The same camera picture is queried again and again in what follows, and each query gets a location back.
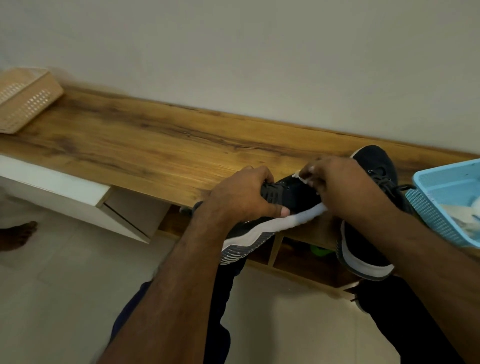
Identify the person's left hand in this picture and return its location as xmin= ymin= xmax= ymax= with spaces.
xmin=194 ymin=165 xmax=292 ymax=230

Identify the person's right hand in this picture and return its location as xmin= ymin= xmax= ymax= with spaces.
xmin=298 ymin=155 xmax=395 ymax=226

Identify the used wipe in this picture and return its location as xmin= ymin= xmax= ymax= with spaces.
xmin=440 ymin=204 xmax=480 ymax=241

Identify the person's right forearm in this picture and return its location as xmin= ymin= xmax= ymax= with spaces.
xmin=359 ymin=206 xmax=480 ymax=363

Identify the person's left forearm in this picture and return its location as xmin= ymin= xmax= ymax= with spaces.
xmin=97 ymin=213 xmax=233 ymax=364

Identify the green ball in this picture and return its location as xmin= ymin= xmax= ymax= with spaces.
xmin=310 ymin=244 xmax=335 ymax=258

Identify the blue plastic basket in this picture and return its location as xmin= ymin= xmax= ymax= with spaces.
xmin=404 ymin=158 xmax=480 ymax=250

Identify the wooden table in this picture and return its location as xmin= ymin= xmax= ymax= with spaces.
xmin=0 ymin=86 xmax=480 ymax=299

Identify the white drawer unit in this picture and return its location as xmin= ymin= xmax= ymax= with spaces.
xmin=0 ymin=154 xmax=172 ymax=245

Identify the beige perforated basket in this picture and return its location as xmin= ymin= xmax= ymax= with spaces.
xmin=0 ymin=67 xmax=65 ymax=135

